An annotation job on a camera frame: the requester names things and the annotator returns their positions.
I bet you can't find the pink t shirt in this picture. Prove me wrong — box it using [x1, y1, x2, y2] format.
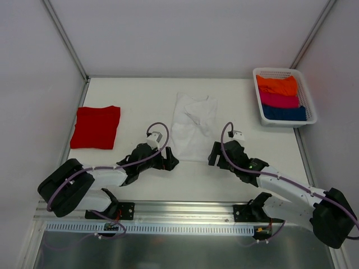
[259, 90, 300, 109]

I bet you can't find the aluminium mounting rail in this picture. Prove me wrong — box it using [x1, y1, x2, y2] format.
[33, 197, 336, 226]

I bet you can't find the folded red t shirt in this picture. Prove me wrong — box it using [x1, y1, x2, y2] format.
[70, 106, 121, 150]

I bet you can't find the blue t shirt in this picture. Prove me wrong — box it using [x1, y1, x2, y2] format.
[262, 105, 307, 121]

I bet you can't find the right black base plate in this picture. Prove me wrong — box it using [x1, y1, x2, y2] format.
[232, 205, 283, 223]

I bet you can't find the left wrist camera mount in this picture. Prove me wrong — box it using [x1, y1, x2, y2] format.
[146, 131, 163, 150]

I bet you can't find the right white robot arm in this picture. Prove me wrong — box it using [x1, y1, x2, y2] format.
[208, 141, 358, 249]

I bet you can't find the white plastic basket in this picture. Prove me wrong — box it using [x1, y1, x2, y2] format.
[252, 67, 317, 128]

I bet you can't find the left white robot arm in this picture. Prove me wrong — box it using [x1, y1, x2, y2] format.
[38, 143, 179, 219]

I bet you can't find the white t shirt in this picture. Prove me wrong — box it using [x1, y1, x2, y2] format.
[169, 92, 218, 162]

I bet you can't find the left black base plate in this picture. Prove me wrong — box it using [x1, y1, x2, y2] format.
[85, 201, 135, 220]

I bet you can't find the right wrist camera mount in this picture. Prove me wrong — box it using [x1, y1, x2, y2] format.
[228, 130, 245, 143]

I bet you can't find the orange t shirt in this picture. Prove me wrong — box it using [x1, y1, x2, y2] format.
[256, 75, 298, 96]

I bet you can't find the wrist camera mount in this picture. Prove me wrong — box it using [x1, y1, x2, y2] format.
[146, 131, 163, 150]
[228, 130, 245, 143]

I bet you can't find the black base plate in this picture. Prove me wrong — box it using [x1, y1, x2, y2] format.
[85, 201, 135, 220]
[232, 205, 283, 223]

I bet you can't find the white slotted cable duct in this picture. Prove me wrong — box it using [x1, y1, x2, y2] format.
[45, 221, 255, 236]

